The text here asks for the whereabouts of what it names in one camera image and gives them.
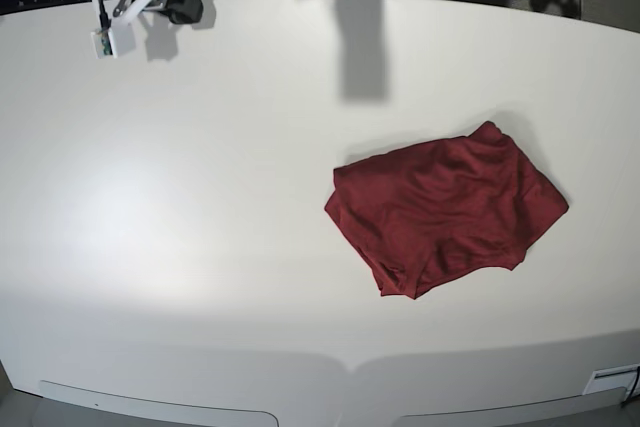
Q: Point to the dark red long-sleeve shirt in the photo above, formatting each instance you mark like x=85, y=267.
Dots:
x=428, y=214

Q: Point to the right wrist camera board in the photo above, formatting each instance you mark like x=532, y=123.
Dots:
x=102, y=44

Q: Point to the white label plate on table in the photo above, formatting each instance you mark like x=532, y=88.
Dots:
x=626, y=377

